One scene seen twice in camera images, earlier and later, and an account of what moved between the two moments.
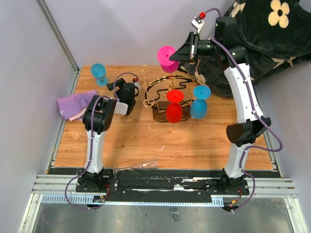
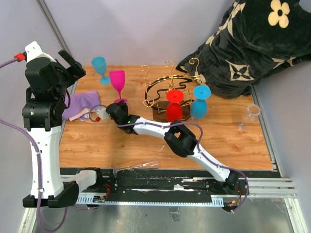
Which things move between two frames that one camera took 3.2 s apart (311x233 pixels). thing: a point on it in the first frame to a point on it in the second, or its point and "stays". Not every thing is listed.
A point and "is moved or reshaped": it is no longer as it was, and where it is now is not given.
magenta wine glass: (163, 55) to (117, 79)
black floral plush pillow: (275, 33) stays
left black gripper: (120, 83) to (73, 73)
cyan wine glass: (198, 108) stays
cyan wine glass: (98, 71) is moved or reshaped
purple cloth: (73, 106) stays
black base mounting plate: (162, 184) stays
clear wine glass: (147, 165) stays
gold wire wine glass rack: (168, 90) stays
